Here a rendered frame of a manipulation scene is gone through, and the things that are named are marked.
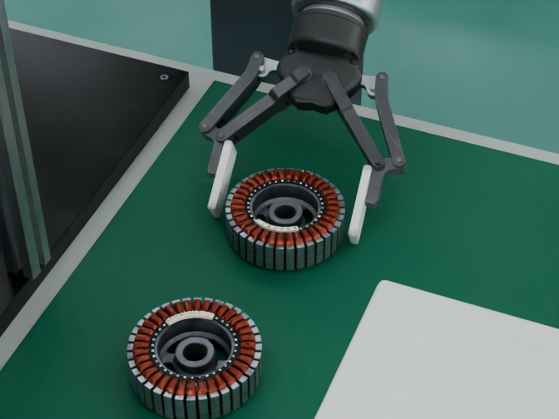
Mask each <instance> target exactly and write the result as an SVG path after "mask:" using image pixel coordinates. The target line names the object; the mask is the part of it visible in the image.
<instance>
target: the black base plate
mask: <svg viewBox="0 0 559 419"><path fill-rule="evenodd" d="M9 32H10V36H11V41H12V49H13V54H14V59H15V64H16V68H17V77H18V82H19V86H20V92H21V96H22V104H23V110H24V114H25V119H26V123H27V132H28V137H29V141H30V146H31V151H32V159H33V164H34V169H35V174H36V178H37V187H38V192H39V196H40V201H41V206H42V214H43V219H44V224H45V229H46V233H47V242H48V247H49V251H50V256H51V259H50V260H49V261H48V263H47V264H46V265H43V264H40V268H41V273H40V274H39V275H38V276H37V277H36V278H35V279H30V278H28V277H24V274H23V271H22V269H19V271H18V272H17V273H16V274H15V273H11V272H8V271H7V269H6V264H5V260H4V257H3V252H2V246H1V242H0V337H1V336H2V335H3V333H4V332H5V331H6V329H7V328H8V326H9V325H10V324H11V323H12V321H13V320H14V318H15V317H16V316H17V315H18V314H19V312H20V311H21V310H22V308H23V307H24V305H25V304H26V303H27V301H28V300H29V298H30V297H31V296H32V295H33V294H34V292H35V291H36V290H37V288H38V287H39V286H40V284H41V283H42V281H43V280H44V279H45V278H46V276H47V275H48V274H49V273H50V271H51V270H52V268H53V267H54V266H55V264H56V263H57V261H58V260H59V259H60V258H61V257H62V256H63V254H64V253H65V252H66V250H67V249H68V247H69V246H70V245H71V243H72V242H73V240H74V239H75V238H76V237H77V236H78V234H79V233H80V232H81V230H82V229H83V227H84V226H85V225H86V223H87V222H88V221H89V219H90V218H91V217H92V216H93V215H94V213H95V212H96V210H97V209H98V208H99V206H100V205H101V203H102V202H103V201H104V199H105V198H106V197H107V196H108V195H109V193H110V192H111V190H112V189H113V188H114V187H115V185H116V184H117V182H118V181H119V180H120V178H121V177H122V176H123V175H124V174H125V172H126V171H127V169H128V168H129V167H130V165H131V164H132V162H133V161H134V160H135V158H136V157H137V156H138V155H139V154H140V153H141V151H142V150H143V148H144V147H145V146H146V144H147V143H148V141H149V140H150V139H151V138H152V136H153V135H154V134H155V133H156V131H157V130H158V128H159V127H160V126H161V124H162V123H163V121H164V120H165V119H166V118H167V117H168V115H169V114H170V113H171V111H172V110H173V109H174V107H175V106H176V104H177V103H178V102H179V100H180V99H181V98H182V97H183V96H184V94H185V93H186V91H187V90H188V89H189V87H190V83H189V72H188V71H183V70H180V69H176V68H173V67H167V66H162V65H159V64H155V63H152V62H146V61H142V60H139V59H135V58H132V57H126V56H122V55H118V54H115V53H111V52H105V51H102V50H98V49H95V48H91V47H85V46H82V45H78V44H74V43H70V42H64V41H61V40H57V39H54V38H50V37H44V36H41V35H37V34H34V33H30V32H24V31H20V30H17V29H13V28H9Z"/></svg>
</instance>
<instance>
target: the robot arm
mask: <svg viewBox="0 0 559 419"><path fill-rule="evenodd" d="M291 6H292V11H293V14H294V23H293V26H292V30H291V33H290V36H289V42H288V46H287V49H286V53H285V55H284V57H283V58H282V59H281V60H280V61H279V62H278V61H275V60H272V59H269V58H266V57H264V56H263V54H262V52H254V53H253V54H252V56H251V58H250V61H249V64H248V66H247V68H246V71H245V72H244V73H243V74H242V75H241V76H240V78H239V79H238V80H237V81H236V82H235V84H234V85H233V86H232V87H231V88H230V89H229V90H228V91H227V92H226V93H225V94H224V96H223V97H222V98H221V99H220V100H219V102H218V103H217V104H216V105H215V106H214V107H213V109H212V110H211V111H210V112H209V113H208V115H207V116H206V117H205V118H204V119H203V120H202V122H201V123H200V124H199V128H200V131H201V133H202V135H203V136H204V138H205V139H206V140H209V141H211V142H213V143H214V146H213V149H212V152H211V156H210V161H209V164H208V173H209V175H210V177H211V178H214V179H215V181H214V184H213V188H212V191H211V194H210V200H209V204H208V206H207V207H208V209H209V210H210V212H211V213H212V215H213V217H216V218H219V217H220V216H221V212H222V209H223V205H224V202H225V197H226V193H227V190H228V186H229V183H230V177H231V174H232V170H233V167H234V163H235V158H236V155H237V151H236V149H235V147H234V145H235V144H236V143H237V142H239V141H240V140H242V139H243V138H245V137H246V136H247V135H248V134H249V133H251V132H252V131H254V130H255V129H256V128H258V127H259V126H261V125H262V124H264V123H265V122H266V121H267V120H268V119H270V118H271V117H272V116H274V115H275V114H277V113H278V112H280V111H284V110H286V109H287V108H288V107H290V106H291V105H293V106H295V107H297V110H301V111H317V112H318V113H320V114H325V115H328V114H329V113H330V112H334V111H336V110H337V112H338V113H339V115H340V117H341V119H342V121H343V122H344V123H345V125H346V126H347V128H348V129H349V132H350V133H351V135H352V137H353V138H354V140H355V142H356V144H357V145H358V147H359V149H360V150H361V152H362V154H363V155H364V158H365V160H366V161H367V162H368V164H369V165H364V168H363V172H362V175H361V180H360V183H359V190H358V193H357V198H356V201H355V205H354V212H353V215H352V219H351V223H350V226H349V239H350V242H351V244H358V243H359V237H360V234H361V229H362V226H363V222H364V216H365V211H366V208H367V207H370V208H375V209H376V207H377V206H378V204H379V200H380V196H381V192H382V188H383V182H384V179H385V178H386V177H387V176H388V175H393V174H397V175H402V174H404V173H405V172H406V161H405V157H404V153H403V148H402V146H401V142H400V139H399V136H398V131H397V128H396V125H395V122H394V118H393V113H392V111H391V107H390V105H389V101H388V94H389V82H388V74H387V73H386V72H383V71H381V72H379V73H378V74H377V75H376V76H364V75H361V73H360V69H361V65H362V61H363V58H364V51H365V47H366V44H367V40H368V36H369V35H370V34H371V33H373V32H374V31H375V30H376V28H377V27H378V22H379V19H380V14H381V11H382V7H383V0H292V3H291ZM273 74H278V77H279V79H280V83H279V84H277V85H276V86H274V87H273V88H272V89H271V90H270V92H269V93H268V94H267V95H266V96H264V97H263V98H261V99H260V100H259V101H257V102H256V103H255V104H254V105H253V106H251V107H250V108H248V109H247V110H245V111H244V112H242V113H241V114H240V115H238V116H237V117H236V118H235V119H233V120H232V121H230V119H231V118H232V117H233V116H234V115H235V114H236V112H237V111H238V110H239V109H240V108H241V107H242V106H243V105H244V104H245V103H246V101H247V100H248V99H249V98H250V97H251V96H252V94H253V93H254V92H255V91H256V89H257V88H258V87H259V85H260V83H261V82H262V81H266V80H267V79H269V77H270V76H271V75H273ZM361 88H363V89H365V90H366V91H367V93H368V96H369V98H371V99H375V102H376V108H377V112H378V117H379V120H380V123H381V126H382V130H383V135H384V138H385V141H386V144H387V147H388V153H389V155H390V158H383V157H382V156H381V154H380V152H379V151H378V148H377V146H376V145H375V144H374V142H373V140H372V138H371V136H370V135H369V133H368V132H367V130H366V128H365V126H364V124H363V122H362V121H361V120H360V118H359V116H358V114H357V112H356V111H355V109H354V107H353V105H352V103H351V101H350V98H351V97H352V96H354V95H355V94H356V93H357V92H358V91H359V90H360V89H361ZM229 121H230V122H229ZM228 122H229V123H228ZM227 123H228V124H227Z"/></svg>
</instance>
